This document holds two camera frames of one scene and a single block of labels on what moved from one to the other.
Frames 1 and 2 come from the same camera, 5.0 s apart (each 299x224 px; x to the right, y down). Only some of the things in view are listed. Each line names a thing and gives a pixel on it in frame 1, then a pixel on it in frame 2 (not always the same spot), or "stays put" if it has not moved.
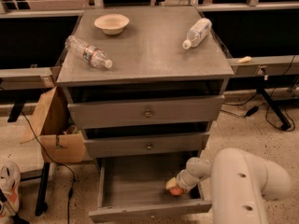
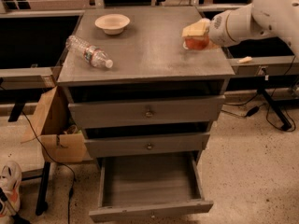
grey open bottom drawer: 135,189 stays put
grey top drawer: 146,112 stays put
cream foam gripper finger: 171,183 -> 199,28
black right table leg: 282,120 stays put
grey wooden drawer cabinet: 144,82 stays put
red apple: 177,191 -> 196,43
